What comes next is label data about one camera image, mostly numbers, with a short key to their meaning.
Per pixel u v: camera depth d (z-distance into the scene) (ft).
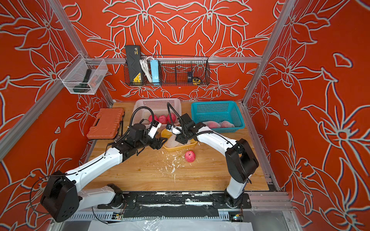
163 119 3.29
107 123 3.30
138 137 2.08
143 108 2.05
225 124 3.18
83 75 2.99
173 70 3.20
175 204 2.39
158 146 2.37
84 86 2.65
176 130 2.49
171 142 2.61
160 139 2.38
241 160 1.45
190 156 2.73
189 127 2.19
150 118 2.19
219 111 3.62
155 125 2.30
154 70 2.94
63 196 1.29
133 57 2.80
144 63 2.75
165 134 3.20
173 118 3.32
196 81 3.08
